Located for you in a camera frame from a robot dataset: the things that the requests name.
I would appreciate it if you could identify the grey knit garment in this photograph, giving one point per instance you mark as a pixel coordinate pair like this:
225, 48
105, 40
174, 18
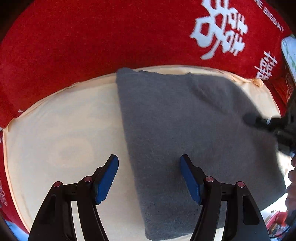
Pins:
166, 116

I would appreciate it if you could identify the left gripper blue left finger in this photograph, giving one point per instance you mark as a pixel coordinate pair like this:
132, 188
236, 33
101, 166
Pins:
90, 192

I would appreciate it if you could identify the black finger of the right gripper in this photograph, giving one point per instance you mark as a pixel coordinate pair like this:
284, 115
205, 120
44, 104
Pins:
270, 124

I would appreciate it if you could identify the red box on floor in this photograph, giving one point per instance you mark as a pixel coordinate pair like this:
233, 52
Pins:
276, 225

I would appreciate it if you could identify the person's right hand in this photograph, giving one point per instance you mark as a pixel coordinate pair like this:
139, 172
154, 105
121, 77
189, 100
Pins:
290, 201

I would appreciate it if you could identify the red wedding blanket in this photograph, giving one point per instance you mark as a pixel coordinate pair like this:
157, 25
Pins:
53, 44

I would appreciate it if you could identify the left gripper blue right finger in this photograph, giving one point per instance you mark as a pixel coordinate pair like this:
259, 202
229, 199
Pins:
207, 193

